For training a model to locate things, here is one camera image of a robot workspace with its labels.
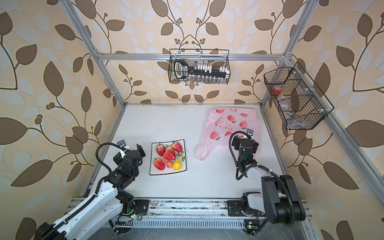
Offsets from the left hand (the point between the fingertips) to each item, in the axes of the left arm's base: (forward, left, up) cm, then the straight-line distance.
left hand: (131, 148), depth 81 cm
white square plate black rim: (+2, -9, -12) cm, 16 cm away
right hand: (+10, -65, -4) cm, 66 cm away
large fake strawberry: (-5, -14, -9) cm, 18 cm away
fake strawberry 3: (0, -20, -6) cm, 21 cm away
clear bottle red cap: (+21, -85, +16) cm, 89 cm away
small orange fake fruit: (-5, -20, -10) cm, 23 cm away
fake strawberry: (+4, -13, -10) cm, 17 cm away
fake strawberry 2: (+6, -23, -9) cm, 26 cm away
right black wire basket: (+16, -87, +21) cm, 91 cm away
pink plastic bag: (+22, -52, -3) cm, 56 cm away
